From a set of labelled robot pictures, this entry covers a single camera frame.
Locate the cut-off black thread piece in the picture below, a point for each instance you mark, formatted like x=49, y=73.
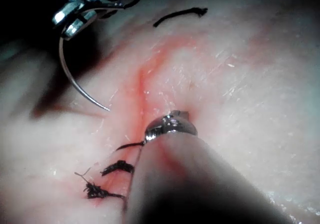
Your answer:
x=175, y=14

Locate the tissue pad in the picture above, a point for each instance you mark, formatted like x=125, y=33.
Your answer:
x=237, y=84

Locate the dark left arm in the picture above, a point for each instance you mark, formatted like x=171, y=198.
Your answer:
x=190, y=184

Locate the left arm needle driver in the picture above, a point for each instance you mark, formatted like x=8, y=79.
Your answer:
x=170, y=125

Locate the curved steel needle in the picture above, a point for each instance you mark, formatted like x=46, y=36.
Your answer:
x=61, y=54

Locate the right arm needle driver jaw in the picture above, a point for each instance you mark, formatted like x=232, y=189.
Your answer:
x=78, y=22
x=67, y=11

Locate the black stitching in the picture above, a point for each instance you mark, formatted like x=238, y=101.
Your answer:
x=120, y=166

